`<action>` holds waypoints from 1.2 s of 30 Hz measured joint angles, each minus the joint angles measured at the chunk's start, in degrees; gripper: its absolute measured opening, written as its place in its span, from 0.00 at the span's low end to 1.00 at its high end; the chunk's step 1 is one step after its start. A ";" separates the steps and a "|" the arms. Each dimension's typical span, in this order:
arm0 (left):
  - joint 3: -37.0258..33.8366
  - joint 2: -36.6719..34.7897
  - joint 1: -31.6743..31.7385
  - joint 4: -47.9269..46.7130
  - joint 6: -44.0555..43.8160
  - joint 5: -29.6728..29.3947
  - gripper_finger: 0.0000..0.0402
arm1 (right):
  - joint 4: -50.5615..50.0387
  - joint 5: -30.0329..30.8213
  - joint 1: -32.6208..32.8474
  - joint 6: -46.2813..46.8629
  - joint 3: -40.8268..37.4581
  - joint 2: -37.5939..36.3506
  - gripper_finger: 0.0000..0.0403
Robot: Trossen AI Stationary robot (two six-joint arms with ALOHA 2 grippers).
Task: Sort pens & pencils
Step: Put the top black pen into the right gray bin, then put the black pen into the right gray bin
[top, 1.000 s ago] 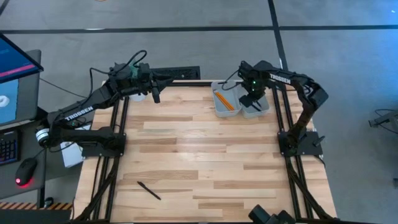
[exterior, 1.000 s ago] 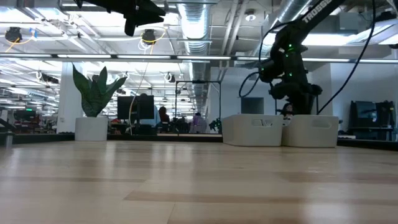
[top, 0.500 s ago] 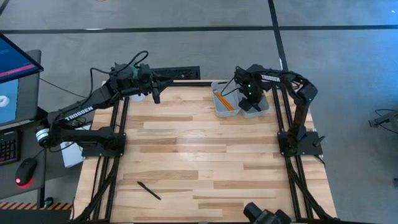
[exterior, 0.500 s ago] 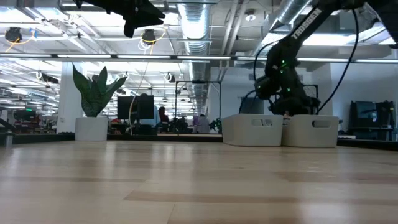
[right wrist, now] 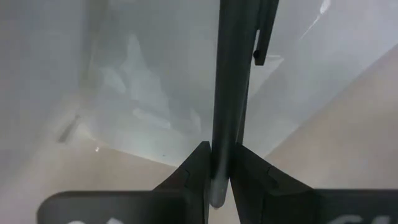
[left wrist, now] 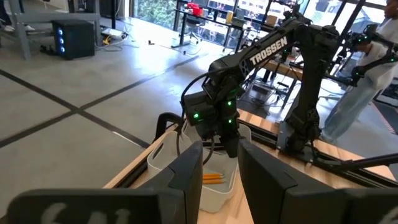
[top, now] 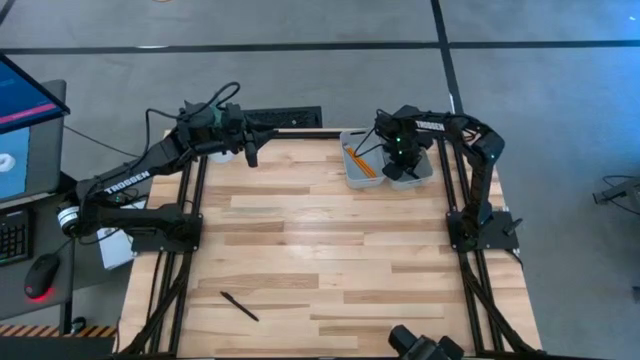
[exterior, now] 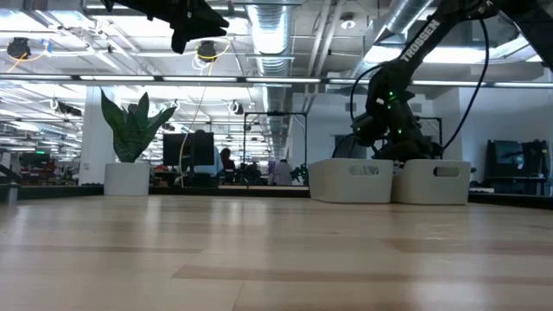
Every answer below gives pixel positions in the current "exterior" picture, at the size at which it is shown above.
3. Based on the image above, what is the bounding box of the silver ventilation duct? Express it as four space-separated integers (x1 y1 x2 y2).
345 0 437 81
245 2 297 162

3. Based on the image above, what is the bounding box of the black aluminium table frame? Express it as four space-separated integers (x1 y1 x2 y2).
0 183 553 212

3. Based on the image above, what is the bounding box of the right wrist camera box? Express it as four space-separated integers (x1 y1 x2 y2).
352 112 384 147

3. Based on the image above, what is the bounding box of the grey plastic bin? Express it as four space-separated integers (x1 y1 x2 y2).
307 157 395 205
391 158 473 206

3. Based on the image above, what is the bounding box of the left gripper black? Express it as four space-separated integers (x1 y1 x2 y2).
101 0 231 55

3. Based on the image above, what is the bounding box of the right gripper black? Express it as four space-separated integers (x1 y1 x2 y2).
372 107 444 163

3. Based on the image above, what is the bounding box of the green snake plant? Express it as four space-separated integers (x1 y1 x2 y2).
100 88 177 164

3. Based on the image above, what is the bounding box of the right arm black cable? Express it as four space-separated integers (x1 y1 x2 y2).
440 17 493 152

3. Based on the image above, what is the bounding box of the black background monitor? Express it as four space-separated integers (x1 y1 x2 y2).
189 131 215 167
162 132 191 168

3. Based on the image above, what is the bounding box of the black ceiling camera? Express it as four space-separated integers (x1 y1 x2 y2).
6 36 32 60
196 40 219 63

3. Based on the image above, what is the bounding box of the small grey post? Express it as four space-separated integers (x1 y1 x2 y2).
4 181 20 206

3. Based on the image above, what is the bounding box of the overhead light bar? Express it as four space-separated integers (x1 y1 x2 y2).
0 73 553 89

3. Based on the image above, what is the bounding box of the person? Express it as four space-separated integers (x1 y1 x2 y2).
219 147 238 173
272 158 295 187

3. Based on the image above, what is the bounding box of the white hanging cable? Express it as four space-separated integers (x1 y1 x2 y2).
177 58 217 187

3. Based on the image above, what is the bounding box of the black gantry frame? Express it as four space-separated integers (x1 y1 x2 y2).
414 115 444 150
243 111 308 187

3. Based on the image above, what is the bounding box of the black cabinet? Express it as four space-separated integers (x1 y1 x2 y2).
486 138 550 196

